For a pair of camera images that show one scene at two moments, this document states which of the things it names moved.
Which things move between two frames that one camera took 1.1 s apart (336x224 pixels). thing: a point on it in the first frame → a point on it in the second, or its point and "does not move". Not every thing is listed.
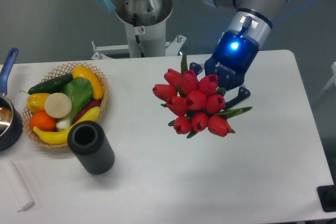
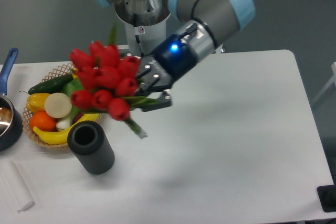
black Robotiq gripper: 232,57 → 171,59
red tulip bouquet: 194,103 → 106,82
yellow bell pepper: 35,102 does not move
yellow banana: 61,137 does not move
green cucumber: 53,85 does not move
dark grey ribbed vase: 87,140 does not move
